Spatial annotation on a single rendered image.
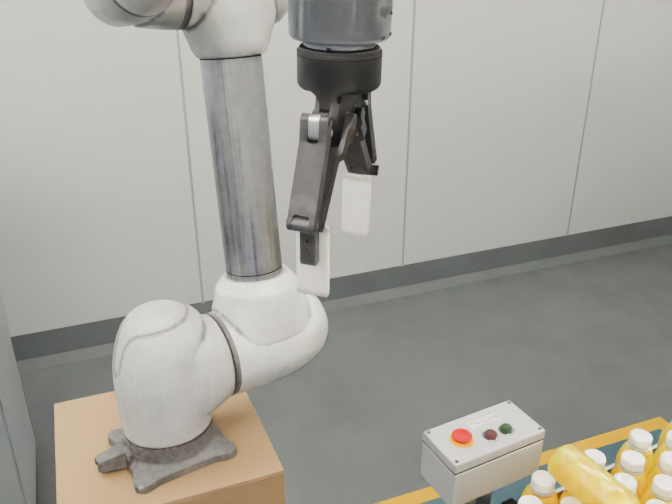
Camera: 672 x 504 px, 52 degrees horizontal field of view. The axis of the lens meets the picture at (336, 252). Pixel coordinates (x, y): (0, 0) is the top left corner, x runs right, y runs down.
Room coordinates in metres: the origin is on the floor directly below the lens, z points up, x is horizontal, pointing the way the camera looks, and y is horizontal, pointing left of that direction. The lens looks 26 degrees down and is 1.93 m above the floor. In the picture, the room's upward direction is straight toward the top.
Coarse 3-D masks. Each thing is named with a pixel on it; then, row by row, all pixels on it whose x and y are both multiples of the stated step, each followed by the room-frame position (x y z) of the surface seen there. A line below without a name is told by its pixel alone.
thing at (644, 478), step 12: (624, 444) 1.01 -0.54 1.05; (660, 444) 1.02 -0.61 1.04; (648, 456) 0.98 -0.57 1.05; (612, 468) 0.96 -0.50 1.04; (624, 468) 0.94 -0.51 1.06; (648, 468) 0.97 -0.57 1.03; (660, 468) 0.94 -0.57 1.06; (636, 480) 0.92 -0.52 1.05; (648, 480) 0.94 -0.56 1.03; (636, 492) 0.91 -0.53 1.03; (648, 492) 0.89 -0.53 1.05
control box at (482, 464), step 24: (504, 408) 1.05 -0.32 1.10; (432, 432) 0.98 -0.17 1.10; (480, 432) 0.98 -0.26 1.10; (528, 432) 0.98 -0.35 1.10; (432, 456) 0.96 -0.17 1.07; (456, 456) 0.92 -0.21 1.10; (480, 456) 0.92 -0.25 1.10; (504, 456) 0.95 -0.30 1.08; (528, 456) 0.98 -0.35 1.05; (432, 480) 0.95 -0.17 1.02; (456, 480) 0.90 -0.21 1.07; (480, 480) 0.93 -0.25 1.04; (504, 480) 0.95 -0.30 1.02
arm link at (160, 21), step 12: (84, 0) 1.06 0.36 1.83; (96, 0) 1.01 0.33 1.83; (108, 0) 0.98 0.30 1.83; (180, 0) 1.05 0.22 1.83; (96, 12) 1.04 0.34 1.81; (108, 12) 1.01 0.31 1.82; (120, 12) 0.99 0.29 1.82; (168, 12) 1.04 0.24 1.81; (180, 12) 1.06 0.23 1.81; (108, 24) 1.07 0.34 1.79; (120, 24) 1.04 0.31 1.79; (132, 24) 1.04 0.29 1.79; (144, 24) 1.05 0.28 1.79; (156, 24) 1.05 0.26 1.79; (168, 24) 1.07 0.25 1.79; (180, 24) 1.08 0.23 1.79
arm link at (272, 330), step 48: (192, 0) 1.07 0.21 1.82; (240, 0) 1.10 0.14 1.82; (192, 48) 1.12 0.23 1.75; (240, 48) 1.10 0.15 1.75; (240, 96) 1.10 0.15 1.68; (240, 144) 1.09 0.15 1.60; (240, 192) 1.08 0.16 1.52; (240, 240) 1.07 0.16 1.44; (240, 288) 1.05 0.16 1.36; (288, 288) 1.07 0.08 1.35; (240, 336) 1.01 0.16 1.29; (288, 336) 1.04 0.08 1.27; (240, 384) 0.98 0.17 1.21
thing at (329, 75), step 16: (304, 48) 0.61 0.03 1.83; (304, 64) 0.60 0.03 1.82; (320, 64) 0.59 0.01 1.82; (336, 64) 0.59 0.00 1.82; (352, 64) 0.59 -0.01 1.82; (368, 64) 0.60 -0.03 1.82; (304, 80) 0.60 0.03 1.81; (320, 80) 0.59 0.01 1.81; (336, 80) 0.59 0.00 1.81; (352, 80) 0.59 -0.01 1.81; (368, 80) 0.60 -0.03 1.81; (320, 96) 0.59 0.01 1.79; (336, 96) 0.59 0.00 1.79; (352, 96) 0.63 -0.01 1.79; (336, 112) 0.59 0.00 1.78; (352, 112) 0.63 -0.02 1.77; (336, 128) 0.59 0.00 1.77; (336, 144) 0.60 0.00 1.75
